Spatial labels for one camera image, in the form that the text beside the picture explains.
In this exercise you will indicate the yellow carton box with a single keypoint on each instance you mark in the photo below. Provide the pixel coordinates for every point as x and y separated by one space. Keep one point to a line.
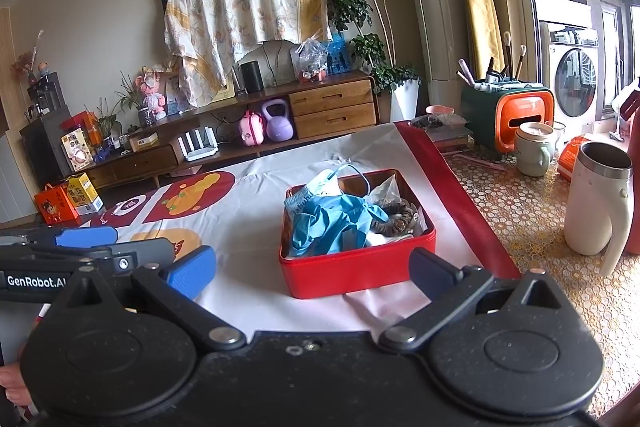
85 194

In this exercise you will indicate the white insulated mug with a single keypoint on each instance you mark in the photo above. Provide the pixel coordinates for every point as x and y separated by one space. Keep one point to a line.
590 212

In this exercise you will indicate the green orange desktop organizer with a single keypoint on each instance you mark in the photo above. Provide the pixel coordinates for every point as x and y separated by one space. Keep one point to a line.
495 117

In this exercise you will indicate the person's left hand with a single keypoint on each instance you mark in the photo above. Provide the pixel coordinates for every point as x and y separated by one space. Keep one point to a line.
12 384

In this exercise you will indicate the white tall planter pot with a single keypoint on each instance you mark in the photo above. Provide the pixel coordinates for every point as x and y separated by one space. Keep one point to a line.
405 99

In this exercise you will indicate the cluster of makeup brushes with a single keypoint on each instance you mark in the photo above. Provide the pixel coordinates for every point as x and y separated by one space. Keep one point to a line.
492 74

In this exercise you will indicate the black smart speaker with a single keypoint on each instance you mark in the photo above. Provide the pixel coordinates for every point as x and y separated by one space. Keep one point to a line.
251 77

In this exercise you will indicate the white washing machine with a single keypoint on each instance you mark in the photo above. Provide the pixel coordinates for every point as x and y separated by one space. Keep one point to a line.
575 77

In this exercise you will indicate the blue box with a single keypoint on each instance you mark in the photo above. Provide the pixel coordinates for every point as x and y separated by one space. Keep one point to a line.
339 54

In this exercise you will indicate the small white wooden box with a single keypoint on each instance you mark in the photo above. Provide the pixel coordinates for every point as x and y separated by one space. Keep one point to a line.
144 142

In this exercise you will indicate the black low cabinet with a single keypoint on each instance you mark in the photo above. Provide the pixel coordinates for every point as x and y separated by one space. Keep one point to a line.
42 147

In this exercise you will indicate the brown hair scrunchie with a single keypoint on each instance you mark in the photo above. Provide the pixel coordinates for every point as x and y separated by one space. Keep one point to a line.
397 219

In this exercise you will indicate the white yellow snack box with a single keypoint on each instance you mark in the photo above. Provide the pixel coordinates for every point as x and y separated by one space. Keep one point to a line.
77 152

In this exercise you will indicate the pink toy backpack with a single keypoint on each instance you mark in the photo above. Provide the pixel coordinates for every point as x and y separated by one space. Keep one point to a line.
251 131

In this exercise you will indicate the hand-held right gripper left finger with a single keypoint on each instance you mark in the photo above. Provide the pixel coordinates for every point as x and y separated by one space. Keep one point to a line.
190 269

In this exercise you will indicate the vase with dried flowers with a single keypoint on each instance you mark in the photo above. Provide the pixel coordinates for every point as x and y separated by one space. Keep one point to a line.
32 62

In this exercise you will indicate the yellow patterned tablecloth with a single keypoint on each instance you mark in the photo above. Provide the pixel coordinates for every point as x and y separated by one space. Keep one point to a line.
525 217

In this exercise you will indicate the purple kettlebell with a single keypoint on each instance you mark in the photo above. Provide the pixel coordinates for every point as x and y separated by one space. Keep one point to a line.
277 124

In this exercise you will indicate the dark red bottle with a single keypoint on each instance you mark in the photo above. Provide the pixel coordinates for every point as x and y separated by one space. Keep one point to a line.
634 187

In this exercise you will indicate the wooden television cabinet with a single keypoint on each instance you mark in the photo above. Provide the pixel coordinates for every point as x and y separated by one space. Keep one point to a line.
330 112

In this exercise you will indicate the pink dish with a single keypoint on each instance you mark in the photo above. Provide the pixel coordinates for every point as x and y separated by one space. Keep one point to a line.
440 110

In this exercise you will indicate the black coffee machine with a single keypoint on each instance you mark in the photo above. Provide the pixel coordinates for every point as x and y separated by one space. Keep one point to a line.
46 92

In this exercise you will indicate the wooden wall cabinet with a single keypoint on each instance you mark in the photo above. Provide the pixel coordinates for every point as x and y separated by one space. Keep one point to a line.
7 72

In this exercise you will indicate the cream standing air conditioner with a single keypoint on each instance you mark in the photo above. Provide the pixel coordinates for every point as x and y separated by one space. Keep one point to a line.
435 7

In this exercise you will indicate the pink plush doll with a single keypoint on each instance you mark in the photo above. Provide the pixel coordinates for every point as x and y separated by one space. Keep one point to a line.
151 92

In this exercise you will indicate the red tin box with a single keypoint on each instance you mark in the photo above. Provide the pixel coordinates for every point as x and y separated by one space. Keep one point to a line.
360 272

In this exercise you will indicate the clear plastic bag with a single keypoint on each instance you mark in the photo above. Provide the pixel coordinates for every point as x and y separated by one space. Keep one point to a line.
385 194

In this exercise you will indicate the orange packet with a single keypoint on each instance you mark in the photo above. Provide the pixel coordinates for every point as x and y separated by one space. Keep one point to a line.
570 159

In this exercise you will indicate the white shell shaped board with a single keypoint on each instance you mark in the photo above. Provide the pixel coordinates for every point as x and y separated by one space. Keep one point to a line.
275 59

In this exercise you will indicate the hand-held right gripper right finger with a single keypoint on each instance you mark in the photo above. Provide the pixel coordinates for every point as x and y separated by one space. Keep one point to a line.
430 269

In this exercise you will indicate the stack of books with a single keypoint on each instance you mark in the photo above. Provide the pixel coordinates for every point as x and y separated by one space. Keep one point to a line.
450 139

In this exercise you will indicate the small potted orchid plant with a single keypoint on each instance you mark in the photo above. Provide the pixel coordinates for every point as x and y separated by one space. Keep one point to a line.
131 99

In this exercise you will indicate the orange red box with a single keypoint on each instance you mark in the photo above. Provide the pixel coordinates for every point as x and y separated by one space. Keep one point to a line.
87 124

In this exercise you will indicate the clear glass cup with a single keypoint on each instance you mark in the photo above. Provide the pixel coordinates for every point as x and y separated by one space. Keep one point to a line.
559 134

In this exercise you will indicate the orange gift box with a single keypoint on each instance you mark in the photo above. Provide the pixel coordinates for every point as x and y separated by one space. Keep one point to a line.
55 207

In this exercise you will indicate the clear bag of small things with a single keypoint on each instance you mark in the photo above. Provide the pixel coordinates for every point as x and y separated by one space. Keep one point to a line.
312 59

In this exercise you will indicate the light green lidded mug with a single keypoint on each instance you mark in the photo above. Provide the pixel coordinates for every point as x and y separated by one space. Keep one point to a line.
532 154

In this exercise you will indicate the small green potted plant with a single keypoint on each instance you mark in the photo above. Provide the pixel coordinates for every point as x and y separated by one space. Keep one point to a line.
107 127

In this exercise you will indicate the white router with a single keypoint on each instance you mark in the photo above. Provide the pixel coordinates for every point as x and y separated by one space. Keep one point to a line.
199 147

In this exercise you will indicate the small blue toy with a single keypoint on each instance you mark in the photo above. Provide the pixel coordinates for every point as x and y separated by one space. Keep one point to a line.
105 155

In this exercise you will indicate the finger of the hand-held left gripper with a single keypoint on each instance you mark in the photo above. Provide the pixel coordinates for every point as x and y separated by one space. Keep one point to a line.
85 237
145 252

